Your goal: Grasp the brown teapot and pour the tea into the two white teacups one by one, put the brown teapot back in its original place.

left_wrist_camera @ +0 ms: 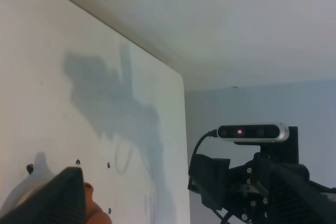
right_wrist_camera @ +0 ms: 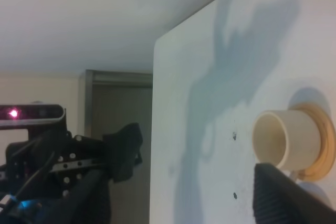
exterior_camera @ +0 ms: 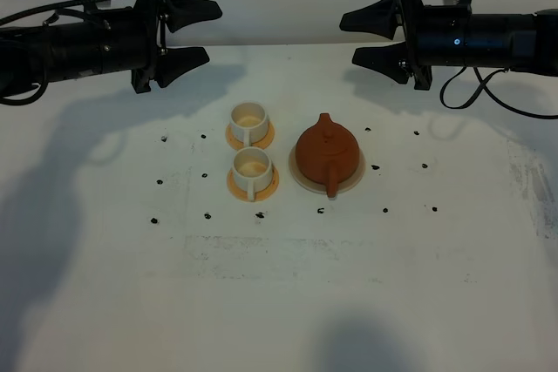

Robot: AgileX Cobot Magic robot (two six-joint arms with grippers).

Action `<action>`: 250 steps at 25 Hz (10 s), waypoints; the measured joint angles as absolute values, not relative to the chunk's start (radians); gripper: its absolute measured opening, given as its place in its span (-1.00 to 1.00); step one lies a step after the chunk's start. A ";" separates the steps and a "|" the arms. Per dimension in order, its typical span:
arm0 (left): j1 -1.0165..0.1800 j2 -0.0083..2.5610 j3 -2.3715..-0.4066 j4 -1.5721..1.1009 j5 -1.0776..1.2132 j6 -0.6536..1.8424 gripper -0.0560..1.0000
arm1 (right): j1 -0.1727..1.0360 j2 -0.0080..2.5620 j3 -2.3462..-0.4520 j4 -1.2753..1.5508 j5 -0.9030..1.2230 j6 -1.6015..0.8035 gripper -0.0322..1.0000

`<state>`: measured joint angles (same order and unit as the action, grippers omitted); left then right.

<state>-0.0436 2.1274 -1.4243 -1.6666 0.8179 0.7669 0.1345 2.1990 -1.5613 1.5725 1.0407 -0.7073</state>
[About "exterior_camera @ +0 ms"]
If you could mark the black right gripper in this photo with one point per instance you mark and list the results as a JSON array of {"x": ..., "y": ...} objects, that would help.
[{"x": 440, "y": 36}]

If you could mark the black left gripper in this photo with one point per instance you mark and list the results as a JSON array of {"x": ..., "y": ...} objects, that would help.
[{"x": 125, "y": 40}]

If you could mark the brown clay teapot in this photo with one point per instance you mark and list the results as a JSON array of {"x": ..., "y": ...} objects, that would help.
[{"x": 327, "y": 153}]

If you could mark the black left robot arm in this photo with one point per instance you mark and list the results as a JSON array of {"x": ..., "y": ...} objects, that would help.
[{"x": 24, "y": 72}]

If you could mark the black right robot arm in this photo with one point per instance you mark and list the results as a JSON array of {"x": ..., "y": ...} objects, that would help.
[{"x": 545, "y": 43}]

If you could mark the cream round teapot saucer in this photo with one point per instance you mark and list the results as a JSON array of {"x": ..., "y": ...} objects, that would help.
[{"x": 314, "y": 187}]

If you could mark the far white teacup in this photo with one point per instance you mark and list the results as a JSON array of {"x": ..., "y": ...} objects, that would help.
[{"x": 249, "y": 123}]

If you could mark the white teacup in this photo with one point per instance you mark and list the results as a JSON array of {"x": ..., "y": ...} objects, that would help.
[
  {"x": 252, "y": 172},
  {"x": 249, "y": 123}
]

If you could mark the far orange coaster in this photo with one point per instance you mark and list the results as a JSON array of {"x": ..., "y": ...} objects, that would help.
[{"x": 262, "y": 143}]

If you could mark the orange coaster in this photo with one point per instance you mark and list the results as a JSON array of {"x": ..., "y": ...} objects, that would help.
[
  {"x": 259, "y": 196},
  {"x": 262, "y": 143}
]

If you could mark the near white teacup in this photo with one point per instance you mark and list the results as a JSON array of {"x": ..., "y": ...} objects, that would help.
[{"x": 252, "y": 172}]

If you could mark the near orange coaster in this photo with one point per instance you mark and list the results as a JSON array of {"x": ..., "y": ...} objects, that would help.
[{"x": 259, "y": 196}]

